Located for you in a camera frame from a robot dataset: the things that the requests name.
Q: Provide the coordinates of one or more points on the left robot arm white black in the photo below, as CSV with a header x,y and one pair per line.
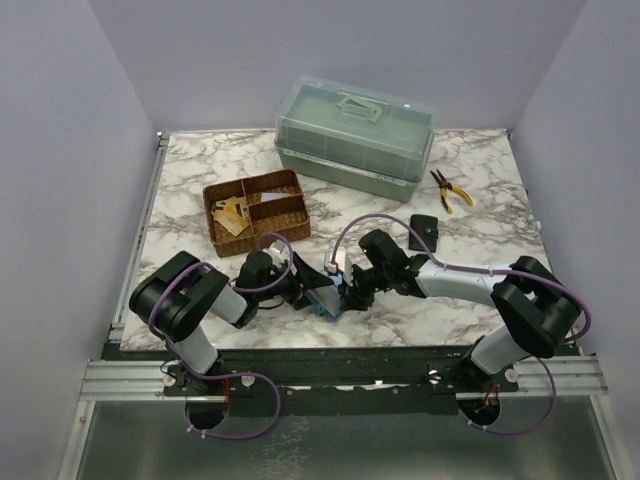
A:
x,y
174,300

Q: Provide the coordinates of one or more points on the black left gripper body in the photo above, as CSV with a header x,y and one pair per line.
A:
x,y
290,288

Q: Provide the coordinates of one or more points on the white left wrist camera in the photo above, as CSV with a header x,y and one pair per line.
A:
x,y
279,252

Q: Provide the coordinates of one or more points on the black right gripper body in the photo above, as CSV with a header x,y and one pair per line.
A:
x,y
368,280

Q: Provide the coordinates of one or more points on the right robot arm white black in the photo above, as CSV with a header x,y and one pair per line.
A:
x,y
536,311

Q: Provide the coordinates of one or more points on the brown wicker divided basket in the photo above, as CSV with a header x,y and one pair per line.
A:
x,y
287,216

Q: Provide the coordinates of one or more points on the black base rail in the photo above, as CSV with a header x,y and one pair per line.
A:
x,y
351,381

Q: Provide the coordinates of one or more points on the left aluminium side rail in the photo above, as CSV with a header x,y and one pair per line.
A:
x,y
140,232

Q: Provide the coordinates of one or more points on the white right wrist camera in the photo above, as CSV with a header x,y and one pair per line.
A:
x,y
338,263

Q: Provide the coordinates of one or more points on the tan card in basket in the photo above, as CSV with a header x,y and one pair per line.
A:
x,y
232,214

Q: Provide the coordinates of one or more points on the blue leather card holder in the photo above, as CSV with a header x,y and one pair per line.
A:
x,y
326,300

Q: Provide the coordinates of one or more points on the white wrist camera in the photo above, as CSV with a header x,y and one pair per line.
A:
x,y
338,263
279,252

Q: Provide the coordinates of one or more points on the green plastic storage box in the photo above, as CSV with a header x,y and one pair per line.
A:
x,y
354,137

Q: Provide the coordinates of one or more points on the white card in basket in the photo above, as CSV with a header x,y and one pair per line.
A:
x,y
269,196

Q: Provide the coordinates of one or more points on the yellow handled pliers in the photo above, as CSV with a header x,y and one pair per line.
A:
x,y
445,186

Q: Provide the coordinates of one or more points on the black leather card holder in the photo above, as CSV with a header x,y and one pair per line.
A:
x,y
427,228

